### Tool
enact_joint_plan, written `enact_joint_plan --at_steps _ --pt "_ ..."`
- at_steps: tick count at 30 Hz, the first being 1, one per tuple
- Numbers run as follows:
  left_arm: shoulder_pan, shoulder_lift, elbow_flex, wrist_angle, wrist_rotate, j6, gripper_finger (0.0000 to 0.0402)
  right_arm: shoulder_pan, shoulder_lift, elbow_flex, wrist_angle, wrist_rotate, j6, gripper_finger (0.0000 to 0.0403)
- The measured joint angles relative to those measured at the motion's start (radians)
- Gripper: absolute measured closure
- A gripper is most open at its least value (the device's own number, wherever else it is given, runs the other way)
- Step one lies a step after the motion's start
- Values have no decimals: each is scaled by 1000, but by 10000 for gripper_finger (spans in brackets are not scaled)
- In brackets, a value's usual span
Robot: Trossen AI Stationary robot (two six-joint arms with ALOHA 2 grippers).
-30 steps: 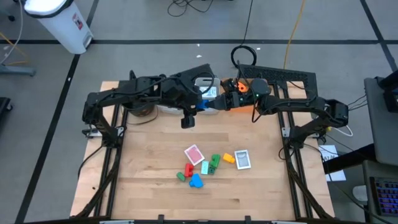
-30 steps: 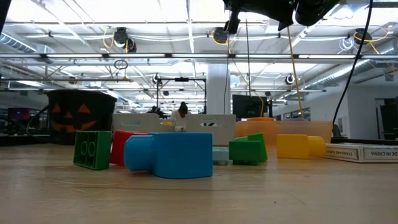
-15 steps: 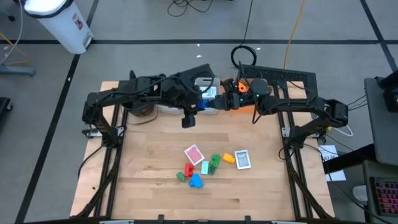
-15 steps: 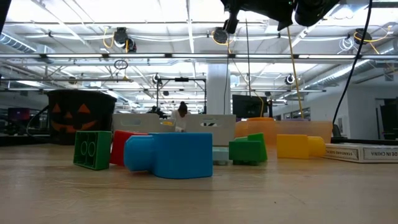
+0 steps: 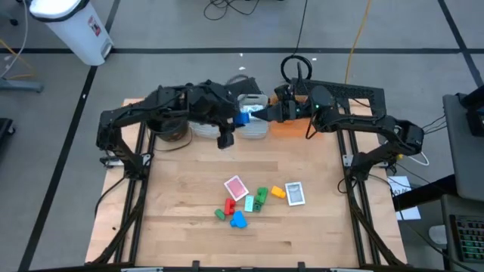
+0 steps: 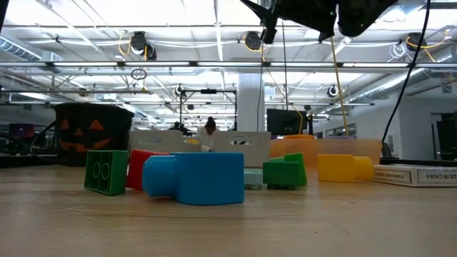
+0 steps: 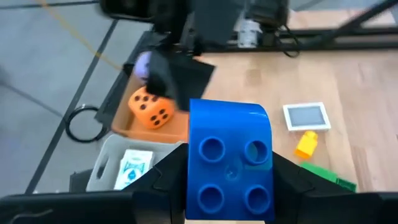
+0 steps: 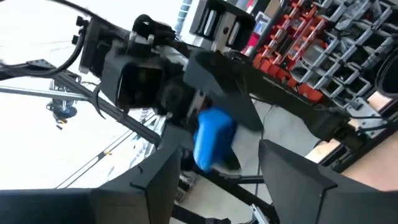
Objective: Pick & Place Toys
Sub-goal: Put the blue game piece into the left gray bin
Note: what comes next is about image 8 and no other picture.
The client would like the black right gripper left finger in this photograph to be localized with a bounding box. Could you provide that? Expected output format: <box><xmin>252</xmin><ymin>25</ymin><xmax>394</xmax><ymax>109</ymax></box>
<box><xmin>93</xmin><ymin>146</ymin><xmax>183</xmax><ymax>224</ymax></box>

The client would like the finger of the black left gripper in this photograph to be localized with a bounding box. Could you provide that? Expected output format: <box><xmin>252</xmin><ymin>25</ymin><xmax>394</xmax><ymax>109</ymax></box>
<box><xmin>214</xmin><ymin>148</ymin><xmax>243</xmax><ymax>171</ymax></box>
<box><xmin>183</xmin><ymin>49</ymin><xmax>265</xmax><ymax>132</ymax></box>

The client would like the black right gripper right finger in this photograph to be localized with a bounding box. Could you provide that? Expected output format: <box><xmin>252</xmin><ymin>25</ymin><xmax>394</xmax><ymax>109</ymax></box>
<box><xmin>258</xmin><ymin>139</ymin><xmax>383</xmax><ymax>224</ymax></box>

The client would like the dark blue toy block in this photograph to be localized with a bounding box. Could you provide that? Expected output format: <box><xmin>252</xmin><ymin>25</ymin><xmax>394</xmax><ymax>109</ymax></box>
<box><xmin>192</xmin><ymin>107</ymin><xmax>239</xmax><ymax>174</ymax></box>

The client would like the orange grey parts bin rack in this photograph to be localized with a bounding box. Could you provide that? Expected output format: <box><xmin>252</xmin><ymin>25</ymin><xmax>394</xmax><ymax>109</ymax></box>
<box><xmin>242</xmin><ymin>0</ymin><xmax>398</xmax><ymax>108</ymax></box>

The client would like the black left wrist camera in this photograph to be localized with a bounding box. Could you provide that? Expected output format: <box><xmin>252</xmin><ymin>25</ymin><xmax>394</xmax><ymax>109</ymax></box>
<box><xmin>101</xmin><ymin>42</ymin><xmax>166</xmax><ymax>110</ymax></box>

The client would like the silver mounting bracket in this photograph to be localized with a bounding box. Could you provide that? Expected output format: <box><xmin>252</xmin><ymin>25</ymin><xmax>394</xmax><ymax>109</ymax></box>
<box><xmin>345</xmin><ymin>97</ymin><xmax>391</xmax><ymax>140</ymax></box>

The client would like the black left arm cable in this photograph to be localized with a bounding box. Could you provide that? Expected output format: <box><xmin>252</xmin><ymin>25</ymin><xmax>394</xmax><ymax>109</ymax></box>
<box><xmin>0</xmin><ymin>0</ymin><xmax>103</xmax><ymax>78</ymax></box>

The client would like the black overhead camera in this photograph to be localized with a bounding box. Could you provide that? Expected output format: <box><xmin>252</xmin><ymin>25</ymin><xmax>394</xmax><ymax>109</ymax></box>
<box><xmin>45</xmin><ymin>99</ymin><xmax>78</xmax><ymax>130</ymax></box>

